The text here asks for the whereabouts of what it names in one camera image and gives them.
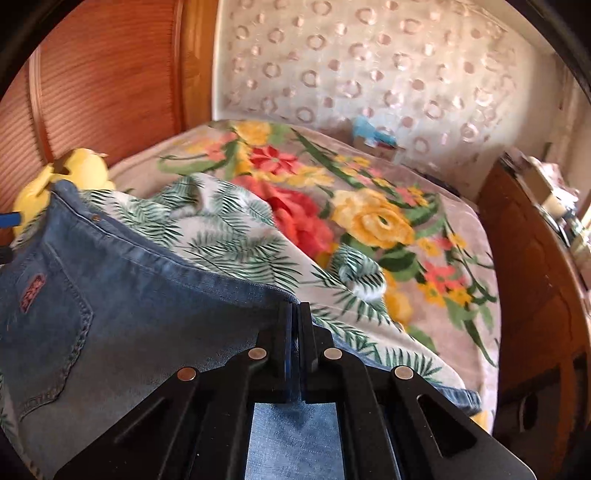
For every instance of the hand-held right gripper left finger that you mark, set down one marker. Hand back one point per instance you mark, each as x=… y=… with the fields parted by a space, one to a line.
x=291 y=355

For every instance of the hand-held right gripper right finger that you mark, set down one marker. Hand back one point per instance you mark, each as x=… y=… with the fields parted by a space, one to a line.
x=307 y=350

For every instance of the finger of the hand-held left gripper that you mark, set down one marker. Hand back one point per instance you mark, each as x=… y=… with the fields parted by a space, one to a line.
x=11 y=219
x=4 y=256

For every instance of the blue denim pants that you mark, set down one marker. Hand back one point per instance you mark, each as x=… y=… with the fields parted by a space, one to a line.
x=138 y=314

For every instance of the yellow plush toy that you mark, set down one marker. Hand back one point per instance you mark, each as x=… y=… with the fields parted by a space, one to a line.
x=83 y=168

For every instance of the palm leaf print sheet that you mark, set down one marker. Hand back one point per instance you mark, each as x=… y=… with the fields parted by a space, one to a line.
x=231 y=230

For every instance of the floral blanket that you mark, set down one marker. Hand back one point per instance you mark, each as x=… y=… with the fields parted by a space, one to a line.
x=369 y=217

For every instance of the small blue toy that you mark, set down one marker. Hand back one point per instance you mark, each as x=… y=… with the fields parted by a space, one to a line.
x=374 y=134

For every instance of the wooden dresser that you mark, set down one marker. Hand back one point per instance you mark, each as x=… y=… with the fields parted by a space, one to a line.
x=521 y=258

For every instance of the assorted clutter pile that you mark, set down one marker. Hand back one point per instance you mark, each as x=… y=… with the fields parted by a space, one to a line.
x=549 y=203

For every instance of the white circle pattern curtain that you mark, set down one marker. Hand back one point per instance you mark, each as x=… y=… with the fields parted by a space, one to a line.
x=369 y=60

